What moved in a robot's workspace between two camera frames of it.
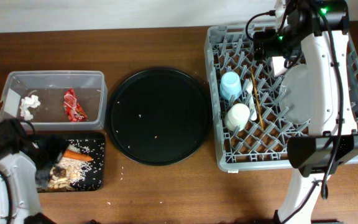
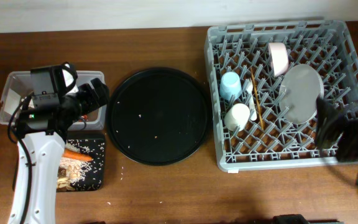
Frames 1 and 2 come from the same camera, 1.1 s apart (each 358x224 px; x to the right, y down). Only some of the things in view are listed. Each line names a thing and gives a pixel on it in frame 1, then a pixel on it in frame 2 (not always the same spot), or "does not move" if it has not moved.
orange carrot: (73, 154) does not move
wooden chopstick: (257, 99) does not move
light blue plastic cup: (230, 86) does not move
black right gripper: (270, 50) → (329, 126)
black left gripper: (53, 149) → (101, 90)
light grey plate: (294, 98) does not move
